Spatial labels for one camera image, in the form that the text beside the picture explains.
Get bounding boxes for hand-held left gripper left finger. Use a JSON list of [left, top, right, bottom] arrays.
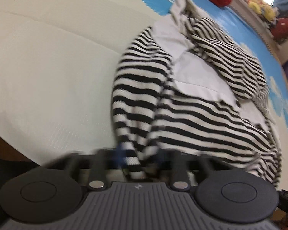
[[45, 149, 125, 190]]

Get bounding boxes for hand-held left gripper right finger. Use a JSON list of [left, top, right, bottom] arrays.
[[156, 149, 219, 190]]

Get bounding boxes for striped and white hooded top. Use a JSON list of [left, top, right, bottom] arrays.
[[112, 0, 286, 188]]

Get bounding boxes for dark red cushion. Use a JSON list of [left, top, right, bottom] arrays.
[[271, 17, 288, 44]]

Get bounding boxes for yellow plush toys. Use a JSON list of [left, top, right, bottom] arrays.
[[230, 0, 275, 37]]

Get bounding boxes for yellow round plush toy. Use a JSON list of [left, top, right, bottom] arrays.
[[261, 3, 277, 21]]

